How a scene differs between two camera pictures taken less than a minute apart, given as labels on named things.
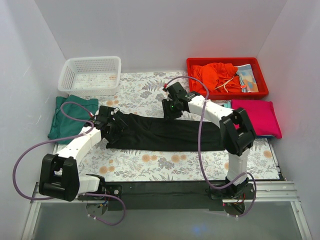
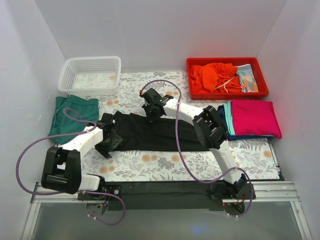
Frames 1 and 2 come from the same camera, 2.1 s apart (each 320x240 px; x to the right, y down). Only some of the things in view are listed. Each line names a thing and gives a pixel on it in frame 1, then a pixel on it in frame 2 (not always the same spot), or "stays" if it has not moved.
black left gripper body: x=113 y=129 to x=114 y=139
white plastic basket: x=90 y=76 stays
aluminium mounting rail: x=280 y=191 stays
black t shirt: x=161 y=133 stays
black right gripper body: x=169 y=111 to x=151 y=113
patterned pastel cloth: x=246 y=77 stays
